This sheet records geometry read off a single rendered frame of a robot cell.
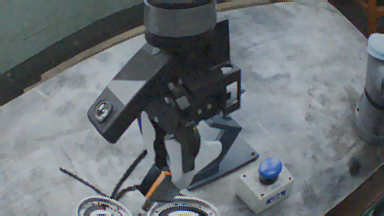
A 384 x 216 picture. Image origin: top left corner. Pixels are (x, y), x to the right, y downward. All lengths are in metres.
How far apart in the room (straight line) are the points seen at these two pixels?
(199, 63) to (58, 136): 0.46
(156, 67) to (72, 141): 0.45
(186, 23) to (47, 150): 0.52
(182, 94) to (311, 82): 0.57
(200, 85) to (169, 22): 0.09
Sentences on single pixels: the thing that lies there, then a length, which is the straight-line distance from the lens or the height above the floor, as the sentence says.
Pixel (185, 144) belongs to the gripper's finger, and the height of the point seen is 1.06.
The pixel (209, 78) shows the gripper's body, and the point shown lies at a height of 1.11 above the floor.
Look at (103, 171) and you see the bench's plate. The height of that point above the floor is 0.80.
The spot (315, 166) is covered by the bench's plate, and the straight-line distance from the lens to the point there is 1.10.
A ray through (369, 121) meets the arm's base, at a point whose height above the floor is 0.85.
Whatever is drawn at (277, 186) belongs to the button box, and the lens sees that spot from 1.00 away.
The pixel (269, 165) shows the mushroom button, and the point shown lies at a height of 0.87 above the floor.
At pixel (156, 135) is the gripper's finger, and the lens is 0.80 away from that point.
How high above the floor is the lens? 1.57
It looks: 41 degrees down
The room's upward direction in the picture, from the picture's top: 1 degrees clockwise
